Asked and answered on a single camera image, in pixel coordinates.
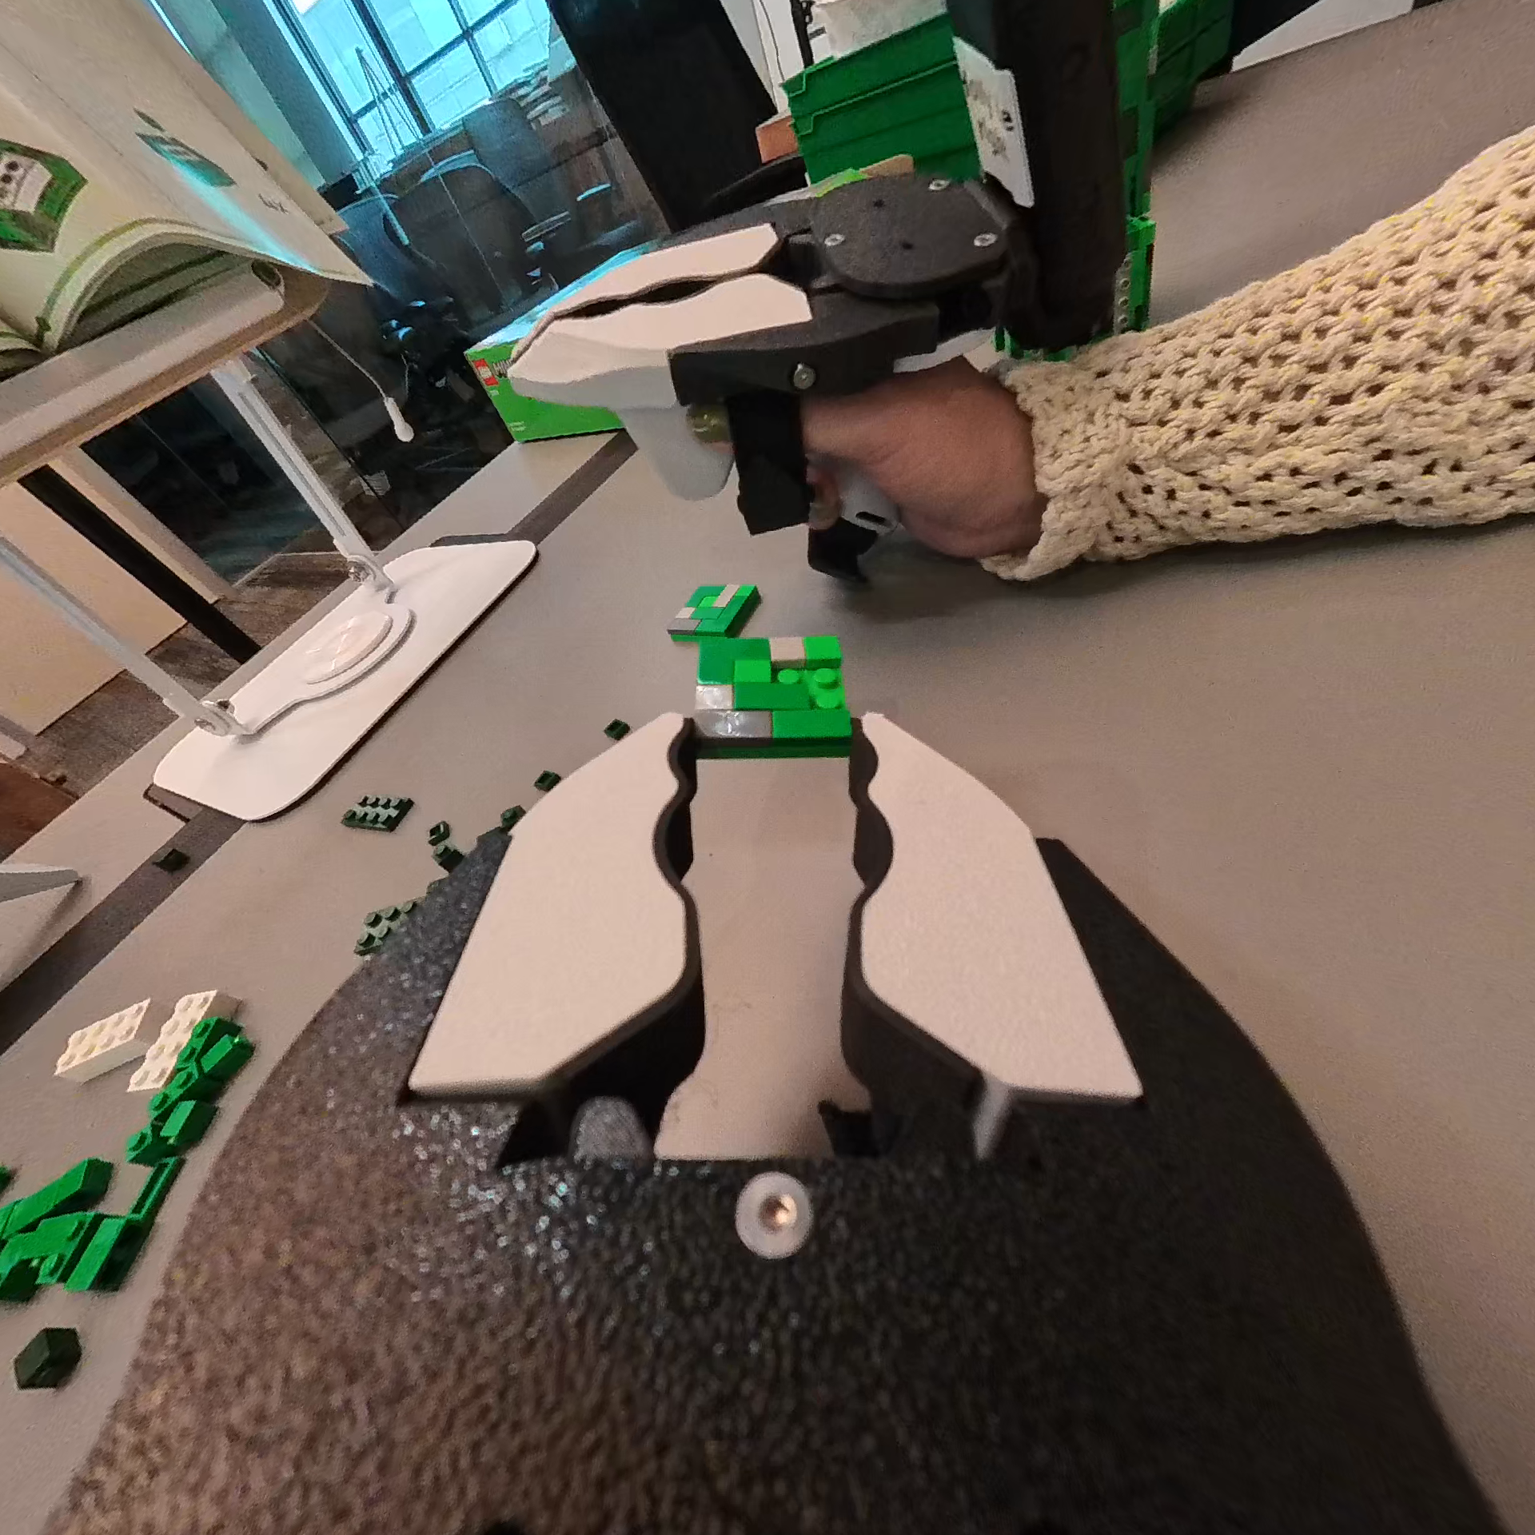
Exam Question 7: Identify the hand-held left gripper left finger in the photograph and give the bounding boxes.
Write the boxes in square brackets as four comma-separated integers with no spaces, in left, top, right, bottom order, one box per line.
[408,713,709,1165]

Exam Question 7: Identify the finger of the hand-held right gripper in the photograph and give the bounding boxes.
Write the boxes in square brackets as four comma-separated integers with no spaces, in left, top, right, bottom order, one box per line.
[563,225,790,317]
[506,275,823,501]

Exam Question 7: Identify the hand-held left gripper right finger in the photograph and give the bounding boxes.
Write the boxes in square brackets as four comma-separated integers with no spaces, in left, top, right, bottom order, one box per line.
[821,711,1144,1163]

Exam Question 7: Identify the green lego plate assembly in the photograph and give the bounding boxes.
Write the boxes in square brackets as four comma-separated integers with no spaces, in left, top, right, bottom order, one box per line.
[693,633,855,761]

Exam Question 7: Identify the large green lego build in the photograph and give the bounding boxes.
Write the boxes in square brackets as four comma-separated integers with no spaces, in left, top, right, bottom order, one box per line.
[781,0,1237,362]

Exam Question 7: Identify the green lego box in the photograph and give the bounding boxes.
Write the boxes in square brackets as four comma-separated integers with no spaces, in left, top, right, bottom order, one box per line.
[466,269,649,446]

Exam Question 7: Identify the scattered dark green lego pieces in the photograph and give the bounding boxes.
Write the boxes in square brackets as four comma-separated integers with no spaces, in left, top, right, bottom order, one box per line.
[154,717,634,962]

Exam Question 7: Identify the small green lego plate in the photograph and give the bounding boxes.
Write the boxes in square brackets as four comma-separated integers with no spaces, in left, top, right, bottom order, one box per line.
[667,584,762,640]

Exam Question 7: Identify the white lego brick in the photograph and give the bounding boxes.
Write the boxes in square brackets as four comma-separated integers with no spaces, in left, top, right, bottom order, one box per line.
[53,998,170,1084]
[126,989,241,1093]

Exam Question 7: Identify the open lego instruction booklet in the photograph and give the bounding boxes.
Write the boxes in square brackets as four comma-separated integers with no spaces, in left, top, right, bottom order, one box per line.
[0,0,373,373]

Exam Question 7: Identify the person's right hand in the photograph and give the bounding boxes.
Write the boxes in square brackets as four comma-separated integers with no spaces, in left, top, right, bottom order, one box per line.
[806,361,1047,560]

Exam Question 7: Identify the black office chair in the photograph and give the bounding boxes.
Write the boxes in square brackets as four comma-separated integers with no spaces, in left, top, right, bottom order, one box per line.
[461,96,570,289]
[333,156,512,397]

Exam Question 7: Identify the white book stand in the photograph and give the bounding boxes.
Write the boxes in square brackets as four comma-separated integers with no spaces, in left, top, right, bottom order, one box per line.
[0,258,539,827]

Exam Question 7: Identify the pile of bright green bricks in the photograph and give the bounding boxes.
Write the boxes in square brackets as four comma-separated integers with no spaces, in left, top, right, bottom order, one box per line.
[0,1017,256,1303]

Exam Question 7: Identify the white cable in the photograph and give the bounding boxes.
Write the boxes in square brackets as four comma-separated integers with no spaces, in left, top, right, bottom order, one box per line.
[358,361,417,443]

